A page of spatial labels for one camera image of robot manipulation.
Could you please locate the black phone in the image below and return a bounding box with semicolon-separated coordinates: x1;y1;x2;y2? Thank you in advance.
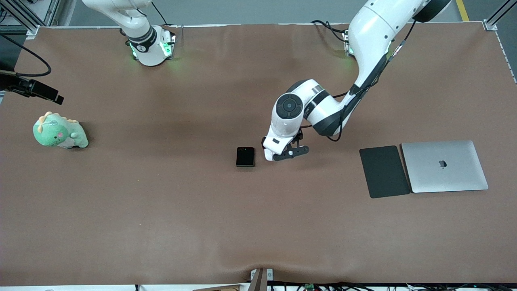
236;147;255;167

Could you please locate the black mouse pad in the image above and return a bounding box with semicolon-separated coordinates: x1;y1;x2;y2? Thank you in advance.
359;145;411;199

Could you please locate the green dinosaur plush toy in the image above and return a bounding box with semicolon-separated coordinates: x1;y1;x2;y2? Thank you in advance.
33;112;89;149

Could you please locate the brown table cover mat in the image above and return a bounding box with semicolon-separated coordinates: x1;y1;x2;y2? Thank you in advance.
0;22;517;286

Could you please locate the silver laptop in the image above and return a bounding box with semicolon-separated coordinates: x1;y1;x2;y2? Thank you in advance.
401;140;489;194

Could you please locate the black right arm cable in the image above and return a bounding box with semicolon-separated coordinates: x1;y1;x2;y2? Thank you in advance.
0;34;52;78

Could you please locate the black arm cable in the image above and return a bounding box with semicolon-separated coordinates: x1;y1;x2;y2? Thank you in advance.
0;34;52;78
299;19;417;142

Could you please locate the aluminium frame post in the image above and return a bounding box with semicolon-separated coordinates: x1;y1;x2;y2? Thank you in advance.
0;0;61;39
483;0;517;31

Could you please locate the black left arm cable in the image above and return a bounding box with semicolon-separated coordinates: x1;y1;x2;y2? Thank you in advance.
299;19;417;142

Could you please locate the black base power cable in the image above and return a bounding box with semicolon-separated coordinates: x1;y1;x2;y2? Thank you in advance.
311;19;349;43
151;0;168;26

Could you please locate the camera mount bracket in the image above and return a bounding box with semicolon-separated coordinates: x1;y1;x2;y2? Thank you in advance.
250;268;274;291

